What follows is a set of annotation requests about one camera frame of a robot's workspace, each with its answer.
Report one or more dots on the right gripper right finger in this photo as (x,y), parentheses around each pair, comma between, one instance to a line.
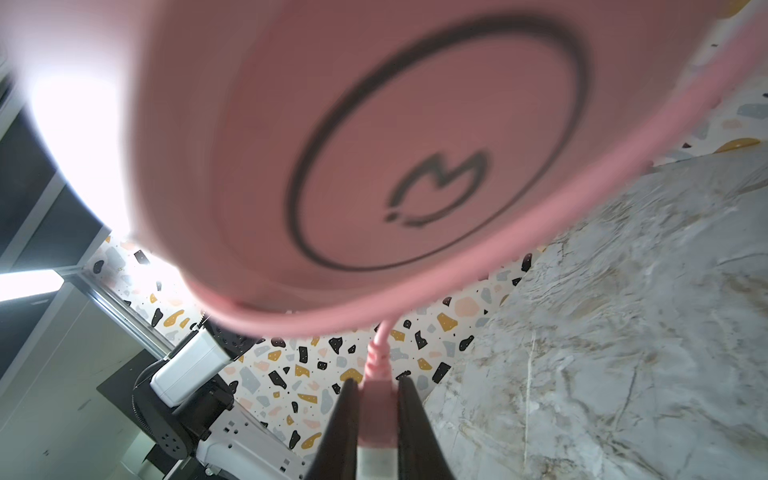
(419,454)

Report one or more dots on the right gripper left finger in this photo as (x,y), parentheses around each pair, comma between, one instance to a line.
(336,458)

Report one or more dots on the pink headphones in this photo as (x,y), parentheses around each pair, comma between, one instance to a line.
(298,154)

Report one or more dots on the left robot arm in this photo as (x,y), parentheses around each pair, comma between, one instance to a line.
(192,415)

